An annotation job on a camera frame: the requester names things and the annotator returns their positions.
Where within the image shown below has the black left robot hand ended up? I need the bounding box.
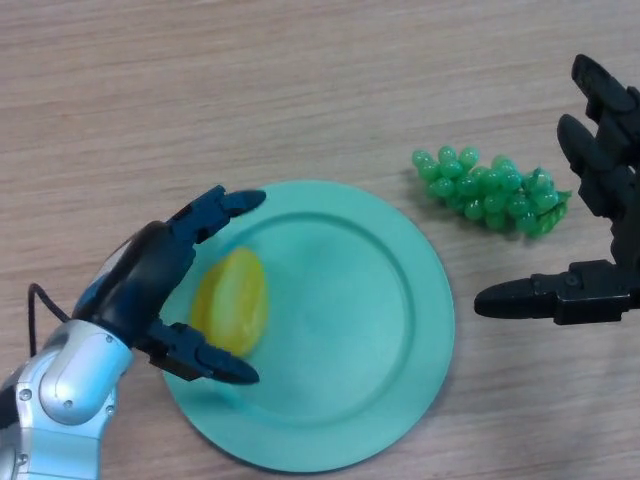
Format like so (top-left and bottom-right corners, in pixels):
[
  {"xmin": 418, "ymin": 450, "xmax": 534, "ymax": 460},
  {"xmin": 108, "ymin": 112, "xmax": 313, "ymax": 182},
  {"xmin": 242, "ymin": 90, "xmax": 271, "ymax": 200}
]
[{"xmin": 72, "ymin": 184, "xmax": 267, "ymax": 386}]

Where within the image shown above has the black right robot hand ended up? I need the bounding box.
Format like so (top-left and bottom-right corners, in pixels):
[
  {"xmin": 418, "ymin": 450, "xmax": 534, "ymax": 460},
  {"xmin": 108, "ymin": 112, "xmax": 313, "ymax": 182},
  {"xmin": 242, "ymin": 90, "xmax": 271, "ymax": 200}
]
[{"xmin": 473, "ymin": 53, "xmax": 640, "ymax": 327}]

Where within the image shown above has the yellow starfruit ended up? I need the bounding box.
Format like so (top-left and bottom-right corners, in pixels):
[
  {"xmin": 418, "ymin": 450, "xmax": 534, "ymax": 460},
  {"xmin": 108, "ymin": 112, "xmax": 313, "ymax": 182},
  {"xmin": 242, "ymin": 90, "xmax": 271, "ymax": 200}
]
[{"xmin": 191, "ymin": 247, "xmax": 270, "ymax": 358}]

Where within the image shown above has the green round plate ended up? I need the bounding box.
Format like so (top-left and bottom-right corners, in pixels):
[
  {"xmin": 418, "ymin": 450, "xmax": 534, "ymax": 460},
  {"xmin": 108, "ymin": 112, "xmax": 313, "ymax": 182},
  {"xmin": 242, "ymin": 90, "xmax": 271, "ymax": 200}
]
[{"xmin": 160, "ymin": 180, "xmax": 457, "ymax": 474}]

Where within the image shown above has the green grape bunch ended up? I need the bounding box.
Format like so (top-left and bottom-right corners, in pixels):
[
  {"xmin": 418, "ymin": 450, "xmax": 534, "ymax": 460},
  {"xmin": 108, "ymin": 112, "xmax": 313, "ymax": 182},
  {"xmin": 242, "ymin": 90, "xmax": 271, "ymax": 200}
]
[{"xmin": 410, "ymin": 145, "xmax": 573, "ymax": 242}]

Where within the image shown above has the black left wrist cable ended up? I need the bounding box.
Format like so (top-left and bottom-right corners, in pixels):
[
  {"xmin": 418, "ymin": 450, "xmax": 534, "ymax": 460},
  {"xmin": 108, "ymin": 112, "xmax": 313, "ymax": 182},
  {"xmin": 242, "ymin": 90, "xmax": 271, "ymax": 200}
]
[{"xmin": 27, "ymin": 282, "xmax": 74, "ymax": 359}]

